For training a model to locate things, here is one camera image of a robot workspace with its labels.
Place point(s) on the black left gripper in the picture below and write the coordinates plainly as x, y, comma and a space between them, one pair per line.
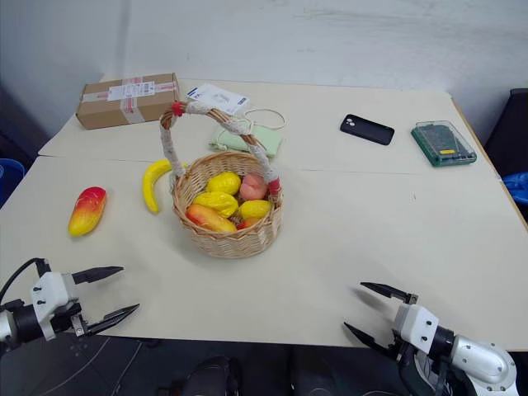
66, 319

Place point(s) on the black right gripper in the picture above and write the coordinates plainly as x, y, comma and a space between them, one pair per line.
402, 350

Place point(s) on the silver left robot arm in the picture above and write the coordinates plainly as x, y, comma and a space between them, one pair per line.
18, 323

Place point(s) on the small red orange toy fruit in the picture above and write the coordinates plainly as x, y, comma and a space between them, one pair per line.
247, 223

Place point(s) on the red yellow toy mango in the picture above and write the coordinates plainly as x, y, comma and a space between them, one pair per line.
87, 210

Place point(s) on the yellow toy banana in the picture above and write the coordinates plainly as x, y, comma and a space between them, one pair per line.
150, 185

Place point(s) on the orange yellow toy mango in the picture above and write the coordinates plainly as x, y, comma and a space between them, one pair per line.
210, 219

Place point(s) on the long yellow toy lemon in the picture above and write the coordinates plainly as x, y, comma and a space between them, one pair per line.
217, 203

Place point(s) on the blue bin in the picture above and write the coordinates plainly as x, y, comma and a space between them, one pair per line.
10, 177

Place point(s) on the small yellow toy lemon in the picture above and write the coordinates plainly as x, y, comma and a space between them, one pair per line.
254, 208

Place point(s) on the round yellow toy lemon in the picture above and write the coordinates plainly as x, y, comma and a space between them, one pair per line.
223, 182

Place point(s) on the pink toy peach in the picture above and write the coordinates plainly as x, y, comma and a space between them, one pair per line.
255, 187

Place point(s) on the green screwdriver bit case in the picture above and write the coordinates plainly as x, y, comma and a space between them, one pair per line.
443, 142

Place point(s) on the black smartphone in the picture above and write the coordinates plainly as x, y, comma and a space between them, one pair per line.
367, 129

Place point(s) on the blue plastic bag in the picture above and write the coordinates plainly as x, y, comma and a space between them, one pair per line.
517, 189

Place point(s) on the taped brown cardboard box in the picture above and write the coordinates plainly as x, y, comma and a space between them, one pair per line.
123, 99

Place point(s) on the pale green pouch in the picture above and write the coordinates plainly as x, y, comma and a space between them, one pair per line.
233, 140

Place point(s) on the white printed package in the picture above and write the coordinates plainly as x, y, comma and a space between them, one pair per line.
216, 97

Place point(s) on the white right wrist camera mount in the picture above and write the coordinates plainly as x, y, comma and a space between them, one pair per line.
414, 326

